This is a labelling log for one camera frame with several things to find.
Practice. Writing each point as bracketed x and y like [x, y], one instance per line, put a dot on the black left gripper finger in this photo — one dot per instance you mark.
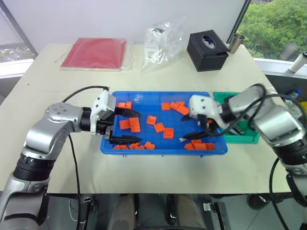
[127, 139]
[127, 113]

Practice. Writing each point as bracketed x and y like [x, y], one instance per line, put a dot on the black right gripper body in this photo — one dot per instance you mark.
[208, 125]

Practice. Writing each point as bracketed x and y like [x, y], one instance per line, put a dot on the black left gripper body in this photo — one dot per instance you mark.
[105, 124]

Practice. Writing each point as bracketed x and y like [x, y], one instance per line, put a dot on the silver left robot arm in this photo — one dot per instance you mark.
[48, 134]

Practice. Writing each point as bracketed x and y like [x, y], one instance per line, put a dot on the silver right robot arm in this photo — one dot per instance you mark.
[271, 119]

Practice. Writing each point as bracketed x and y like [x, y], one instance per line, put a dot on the blue plastic bin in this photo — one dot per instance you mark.
[148, 99]

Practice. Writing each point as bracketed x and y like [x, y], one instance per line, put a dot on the green plastic bin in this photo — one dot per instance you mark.
[247, 137]

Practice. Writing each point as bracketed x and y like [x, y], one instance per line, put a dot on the orange toy brick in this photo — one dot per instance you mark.
[166, 106]
[173, 105]
[151, 120]
[139, 147]
[124, 124]
[129, 105]
[159, 128]
[189, 146]
[135, 125]
[198, 144]
[168, 133]
[180, 103]
[149, 145]
[121, 105]
[133, 145]
[209, 146]
[183, 110]
[120, 147]

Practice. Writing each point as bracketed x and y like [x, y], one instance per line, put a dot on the small silver battery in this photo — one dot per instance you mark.
[181, 140]

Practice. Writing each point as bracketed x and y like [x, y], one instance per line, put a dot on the dark battery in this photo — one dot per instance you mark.
[237, 131]

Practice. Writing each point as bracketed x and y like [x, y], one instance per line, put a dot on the black tissue box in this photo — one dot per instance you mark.
[206, 57]

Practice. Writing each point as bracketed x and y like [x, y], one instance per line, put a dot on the red book in plastic sleeve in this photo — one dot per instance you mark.
[96, 54]

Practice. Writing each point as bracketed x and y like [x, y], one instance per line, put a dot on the white cardboard box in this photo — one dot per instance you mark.
[153, 48]

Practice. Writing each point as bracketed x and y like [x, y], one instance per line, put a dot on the silver plug connector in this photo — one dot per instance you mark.
[208, 207]
[86, 201]

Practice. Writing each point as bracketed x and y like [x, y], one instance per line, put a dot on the clear plastic bag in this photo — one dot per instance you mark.
[168, 45]

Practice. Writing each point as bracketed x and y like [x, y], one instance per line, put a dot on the black rounded shape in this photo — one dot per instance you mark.
[171, 210]

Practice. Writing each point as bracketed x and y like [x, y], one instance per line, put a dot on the metal cup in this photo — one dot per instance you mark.
[235, 44]

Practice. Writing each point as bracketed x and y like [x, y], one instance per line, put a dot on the clear plastic water bottle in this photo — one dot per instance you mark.
[291, 100]

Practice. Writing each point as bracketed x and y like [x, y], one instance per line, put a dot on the black caster wheel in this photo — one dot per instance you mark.
[257, 202]

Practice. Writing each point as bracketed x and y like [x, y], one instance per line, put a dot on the yellow object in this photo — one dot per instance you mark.
[304, 109]

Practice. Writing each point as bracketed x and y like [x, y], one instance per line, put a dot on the white cylinder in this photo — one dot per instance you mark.
[297, 62]

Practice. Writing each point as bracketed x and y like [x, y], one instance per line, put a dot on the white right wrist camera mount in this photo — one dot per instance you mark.
[204, 105]

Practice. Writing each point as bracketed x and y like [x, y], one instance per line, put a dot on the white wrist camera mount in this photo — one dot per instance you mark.
[204, 105]
[102, 103]

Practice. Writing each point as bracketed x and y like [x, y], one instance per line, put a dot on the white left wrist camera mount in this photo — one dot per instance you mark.
[102, 103]

